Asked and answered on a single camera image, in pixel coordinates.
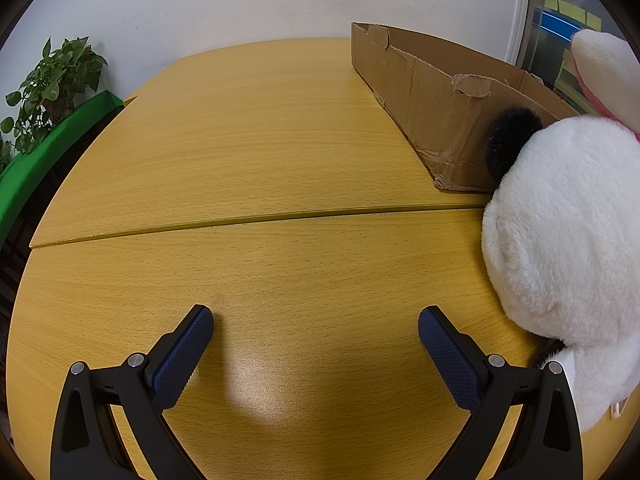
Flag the blue window banner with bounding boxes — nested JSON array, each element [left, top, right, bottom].
[[532, 10, 585, 42]]

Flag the white and pink plush toy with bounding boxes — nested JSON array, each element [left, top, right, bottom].
[[571, 30, 640, 141]]

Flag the metal door frame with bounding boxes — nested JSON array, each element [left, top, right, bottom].
[[517, 0, 551, 72]]

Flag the green potted plant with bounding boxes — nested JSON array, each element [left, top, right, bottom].
[[0, 36, 109, 171]]

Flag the brown cardboard box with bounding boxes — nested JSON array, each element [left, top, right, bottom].
[[351, 22, 581, 194]]

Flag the white plush toy black ear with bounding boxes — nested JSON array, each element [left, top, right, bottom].
[[481, 107, 640, 433]]

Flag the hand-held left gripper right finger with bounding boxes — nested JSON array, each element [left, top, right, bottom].
[[418, 305, 584, 480]]

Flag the yellow sticky notes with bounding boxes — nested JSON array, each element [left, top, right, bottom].
[[544, 0, 603, 31]]

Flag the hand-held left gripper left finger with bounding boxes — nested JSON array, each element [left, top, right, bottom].
[[50, 304, 215, 480]]

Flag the green board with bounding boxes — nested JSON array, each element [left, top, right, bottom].
[[0, 91, 126, 246]]

